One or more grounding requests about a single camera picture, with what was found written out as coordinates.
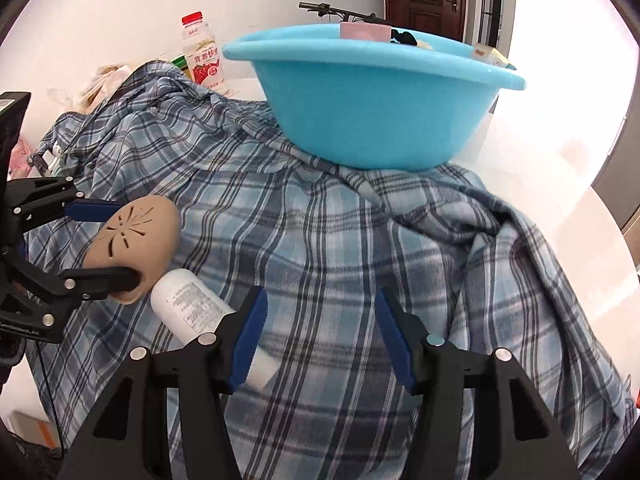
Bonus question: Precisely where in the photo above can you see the white lotion bottle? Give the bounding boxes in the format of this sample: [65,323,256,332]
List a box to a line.
[151,269,279,393]

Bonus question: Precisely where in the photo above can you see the tan perforated soap case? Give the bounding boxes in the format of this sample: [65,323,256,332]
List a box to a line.
[82,195,180,304]

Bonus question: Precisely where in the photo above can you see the pink pouch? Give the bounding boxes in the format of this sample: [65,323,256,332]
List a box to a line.
[8,138,32,180]

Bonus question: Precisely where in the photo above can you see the blue plaid shirt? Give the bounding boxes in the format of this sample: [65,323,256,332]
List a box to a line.
[40,62,636,479]

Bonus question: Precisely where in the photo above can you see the yellow bottle green cap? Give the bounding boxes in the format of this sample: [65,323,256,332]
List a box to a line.
[171,55,193,79]

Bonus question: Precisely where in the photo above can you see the strawberry milk bottle red cap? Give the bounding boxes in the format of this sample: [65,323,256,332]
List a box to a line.
[181,11,228,96]

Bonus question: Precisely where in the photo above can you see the blue plastic basin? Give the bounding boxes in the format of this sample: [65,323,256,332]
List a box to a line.
[222,23,525,171]

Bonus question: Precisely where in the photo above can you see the black folding bicycle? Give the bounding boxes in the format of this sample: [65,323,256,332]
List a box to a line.
[298,2,390,25]

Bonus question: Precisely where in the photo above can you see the pink plastic holder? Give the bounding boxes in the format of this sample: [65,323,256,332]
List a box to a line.
[340,22,392,44]

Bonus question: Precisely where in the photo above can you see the red white medicine box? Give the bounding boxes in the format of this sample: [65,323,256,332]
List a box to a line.
[472,44,515,70]

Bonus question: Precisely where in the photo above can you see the black hair scrunchie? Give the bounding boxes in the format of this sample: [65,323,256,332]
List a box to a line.
[390,28,418,47]

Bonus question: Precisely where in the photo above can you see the white tissue pack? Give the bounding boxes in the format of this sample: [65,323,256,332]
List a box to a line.
[416,40,435,51]

